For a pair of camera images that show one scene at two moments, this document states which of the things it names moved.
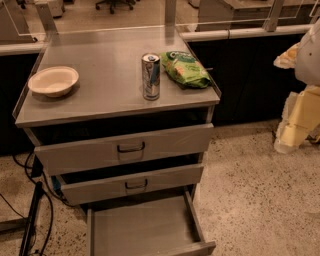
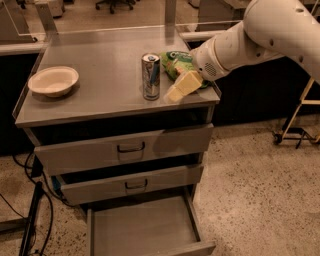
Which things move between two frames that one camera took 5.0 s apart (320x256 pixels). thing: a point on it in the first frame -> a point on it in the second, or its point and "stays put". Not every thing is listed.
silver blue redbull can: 151,63 stays put
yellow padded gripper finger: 300,118 -> 207,65
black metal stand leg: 28,234 stays put
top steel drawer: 125,149 stays put
